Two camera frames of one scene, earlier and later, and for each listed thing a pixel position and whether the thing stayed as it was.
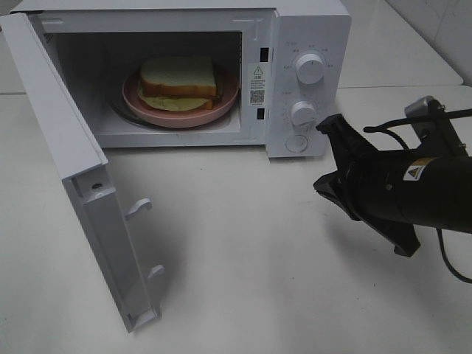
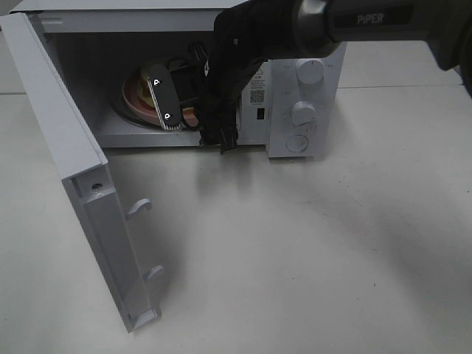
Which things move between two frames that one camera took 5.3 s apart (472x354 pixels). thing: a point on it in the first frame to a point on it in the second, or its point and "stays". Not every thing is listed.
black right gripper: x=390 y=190 to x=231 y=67
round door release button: x=297 y=143 stays
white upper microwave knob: x=310 y=68 stays
